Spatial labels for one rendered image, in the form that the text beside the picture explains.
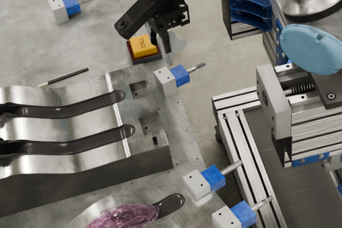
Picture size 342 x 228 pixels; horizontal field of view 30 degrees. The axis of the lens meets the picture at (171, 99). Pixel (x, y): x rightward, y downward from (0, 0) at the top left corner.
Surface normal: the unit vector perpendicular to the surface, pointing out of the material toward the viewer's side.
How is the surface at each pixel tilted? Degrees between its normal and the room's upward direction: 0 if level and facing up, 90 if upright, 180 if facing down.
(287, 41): 97
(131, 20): 29
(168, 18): 91
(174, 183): 0
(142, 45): 0
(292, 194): 0
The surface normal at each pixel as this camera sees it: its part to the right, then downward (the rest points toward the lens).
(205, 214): -0.12, -0.65
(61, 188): 0.25, 0.71
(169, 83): 0.47, 0.63
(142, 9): -0.54, -0.36
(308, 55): -0.58, 0.73
